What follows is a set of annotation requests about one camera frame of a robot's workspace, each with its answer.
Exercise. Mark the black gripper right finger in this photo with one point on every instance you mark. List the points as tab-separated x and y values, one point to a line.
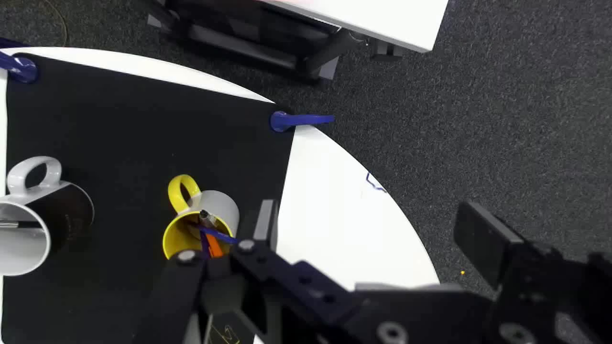
491	241

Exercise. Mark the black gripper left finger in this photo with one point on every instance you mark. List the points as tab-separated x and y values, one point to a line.
280	293

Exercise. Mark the orange pen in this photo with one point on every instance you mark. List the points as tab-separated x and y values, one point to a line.
215	247

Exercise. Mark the blue pen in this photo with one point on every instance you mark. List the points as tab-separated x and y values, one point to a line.
223	238

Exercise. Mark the grey pen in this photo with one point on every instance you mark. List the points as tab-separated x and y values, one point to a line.
207	217

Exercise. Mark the yellow mug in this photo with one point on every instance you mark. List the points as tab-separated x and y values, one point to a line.
223	207

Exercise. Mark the blue tape piece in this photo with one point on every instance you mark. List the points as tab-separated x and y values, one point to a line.
299	119

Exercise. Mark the black table mat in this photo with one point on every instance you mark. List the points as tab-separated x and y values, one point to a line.
127	127

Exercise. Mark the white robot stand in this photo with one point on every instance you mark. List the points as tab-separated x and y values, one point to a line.
383	20

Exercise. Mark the blue spring clamp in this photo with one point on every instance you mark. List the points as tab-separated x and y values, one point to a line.
20	69

